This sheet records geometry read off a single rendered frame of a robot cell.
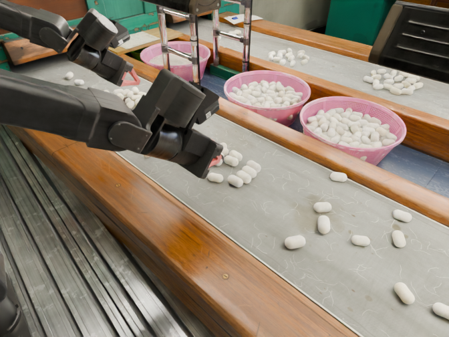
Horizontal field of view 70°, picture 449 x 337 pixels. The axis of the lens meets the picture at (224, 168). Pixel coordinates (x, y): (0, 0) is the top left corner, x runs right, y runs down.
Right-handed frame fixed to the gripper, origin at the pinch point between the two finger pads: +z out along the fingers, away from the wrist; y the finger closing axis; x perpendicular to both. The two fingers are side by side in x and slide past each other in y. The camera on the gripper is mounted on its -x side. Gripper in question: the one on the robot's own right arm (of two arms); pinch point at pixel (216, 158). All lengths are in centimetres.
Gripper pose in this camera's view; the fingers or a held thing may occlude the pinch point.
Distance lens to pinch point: 64.6
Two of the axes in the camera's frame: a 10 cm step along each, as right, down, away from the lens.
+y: -7.2, -4.4, 5.3
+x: -4.5, 8.9, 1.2
